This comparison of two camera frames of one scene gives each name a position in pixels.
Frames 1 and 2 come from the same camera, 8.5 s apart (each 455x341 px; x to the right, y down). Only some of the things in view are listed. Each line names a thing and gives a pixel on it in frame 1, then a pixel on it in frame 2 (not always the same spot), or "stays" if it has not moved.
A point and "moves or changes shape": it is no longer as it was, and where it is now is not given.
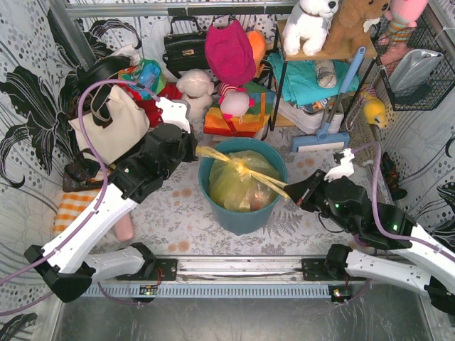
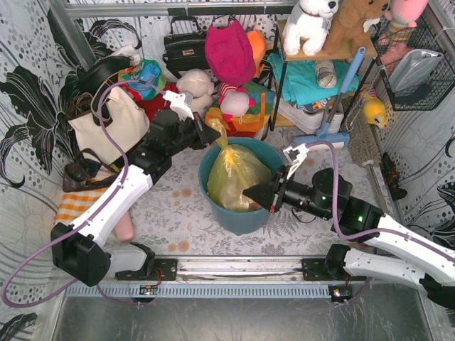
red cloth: (171, 91) stays
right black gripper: (316, 192) -> (278, 192)
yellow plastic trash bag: (243, 180) moves or changes shape
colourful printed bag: (147, 74) stays
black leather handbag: (185, 47) stays
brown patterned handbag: (79, 175) stays
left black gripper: (190, 145) -> (200, 128)
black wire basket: (418, 70) stays
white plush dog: (308, 23) stays
